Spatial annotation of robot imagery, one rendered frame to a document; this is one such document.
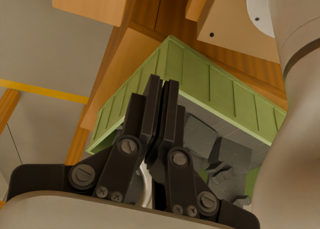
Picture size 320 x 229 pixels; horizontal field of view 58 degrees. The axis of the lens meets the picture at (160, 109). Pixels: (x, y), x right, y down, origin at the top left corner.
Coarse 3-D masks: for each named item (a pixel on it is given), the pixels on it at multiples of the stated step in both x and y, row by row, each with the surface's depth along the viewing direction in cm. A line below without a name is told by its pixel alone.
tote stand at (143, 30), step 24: (144, 0) 82; (168, 0) 88; (144, 24) 76; (168, 24) 81; (192, 24) 86; (120, 48) 78; (144, 48) 77; (192, 48) 80; (216, 48) 85; (120, 72) 85; (240, 72) 84; (264, 72) 90; (96, 96) 95; (264, 96) 86
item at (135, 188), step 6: (120, 132) 82; (114, 138) 82; (132, 180) 83; (138, 180) 84; (132, 186) 83; (138, 186) 84; (132, 192) 83; (138, 192) 84; (126, 198) 82; (132, 198) 83; (138, 198) 84; (132, 204) 81
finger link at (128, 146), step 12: (120, 144) 13; (132, 144) 13; (120, 156) 12; (132, 156) 12; (108, 168) 12; (120, 168) 12; (132, 168) 12; (108, 180) 11; (120, 180) 11; (96, 192) 11; (108, 192) 11; (120, 192) 11
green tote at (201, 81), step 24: (168, 48) 69; (144, 72) 76; (168, 72) 64; (192, 72) 70; (216, 72) 76; (120, 96) 85; (192, 96) 65; (216, 96) 71; (240, 96) 78; (96, 120) 96; (120, 120) 75; (240, 120) 72; (264, 120) 79; (96, 144) 85
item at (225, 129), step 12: (180, 96) 82; (192, 108) 85; (204, 120) 89; (216, 120) 89; (228, 132) 93; (240, 132) 92; (240, 144) 97; (252, 144) 97; (264, 144) 96; (252, 156) 102; (264, 156) 102; (204, 168) 113; (252, 168) 109
